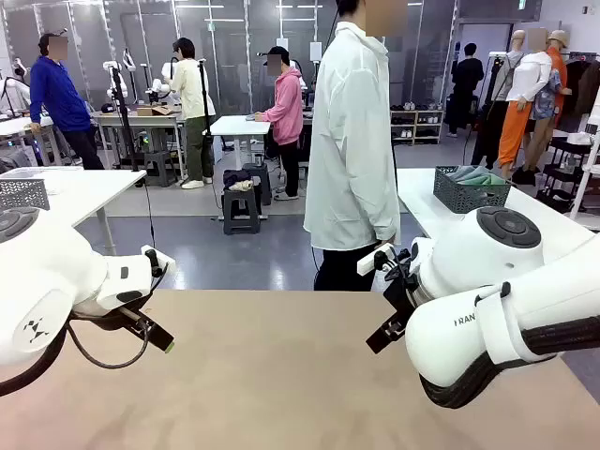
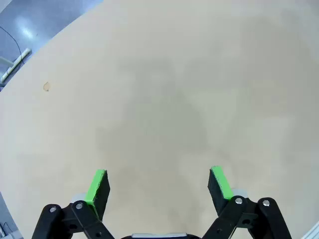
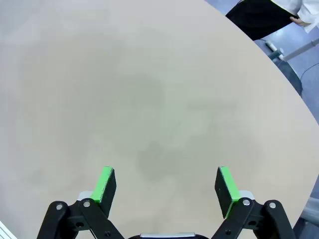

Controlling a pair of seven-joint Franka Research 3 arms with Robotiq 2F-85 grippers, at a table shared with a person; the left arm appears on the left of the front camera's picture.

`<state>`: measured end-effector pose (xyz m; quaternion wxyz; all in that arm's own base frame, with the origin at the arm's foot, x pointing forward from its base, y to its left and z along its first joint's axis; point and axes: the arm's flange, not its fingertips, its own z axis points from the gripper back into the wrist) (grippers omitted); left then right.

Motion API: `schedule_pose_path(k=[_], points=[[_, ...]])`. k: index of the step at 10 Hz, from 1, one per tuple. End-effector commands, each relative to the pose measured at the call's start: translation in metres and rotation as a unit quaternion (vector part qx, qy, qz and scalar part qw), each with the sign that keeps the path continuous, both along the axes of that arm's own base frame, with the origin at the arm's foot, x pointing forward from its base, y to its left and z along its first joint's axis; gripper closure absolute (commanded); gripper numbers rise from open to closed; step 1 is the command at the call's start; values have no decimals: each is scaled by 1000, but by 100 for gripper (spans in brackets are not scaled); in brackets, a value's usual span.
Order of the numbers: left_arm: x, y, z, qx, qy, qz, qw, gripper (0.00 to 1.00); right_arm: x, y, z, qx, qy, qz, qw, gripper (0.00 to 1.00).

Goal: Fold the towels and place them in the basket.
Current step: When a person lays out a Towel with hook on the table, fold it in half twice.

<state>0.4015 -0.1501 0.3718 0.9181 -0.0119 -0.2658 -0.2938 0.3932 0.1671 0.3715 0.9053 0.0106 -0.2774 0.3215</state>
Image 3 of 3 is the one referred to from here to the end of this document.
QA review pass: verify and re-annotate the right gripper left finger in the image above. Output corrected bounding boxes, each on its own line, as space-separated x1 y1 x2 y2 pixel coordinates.
36 166 125 239

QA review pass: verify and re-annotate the person in white shirt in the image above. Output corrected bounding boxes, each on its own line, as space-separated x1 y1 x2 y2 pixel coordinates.
225 0 319 40

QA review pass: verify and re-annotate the person's left forearm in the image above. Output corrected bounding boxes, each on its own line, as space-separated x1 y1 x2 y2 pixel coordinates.
296 0 319 33

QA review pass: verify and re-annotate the person's left hand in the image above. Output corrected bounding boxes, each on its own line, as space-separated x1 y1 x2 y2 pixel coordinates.
290 16 312 27

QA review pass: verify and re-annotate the white aluminium frame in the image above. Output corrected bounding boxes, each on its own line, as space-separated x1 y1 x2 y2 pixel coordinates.
0 220 18 239

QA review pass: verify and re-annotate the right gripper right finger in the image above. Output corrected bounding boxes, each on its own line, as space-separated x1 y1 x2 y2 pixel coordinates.
210 166 297 239

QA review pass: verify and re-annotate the white tubular floor frame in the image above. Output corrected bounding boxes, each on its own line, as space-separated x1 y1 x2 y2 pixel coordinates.
265 39 319 61

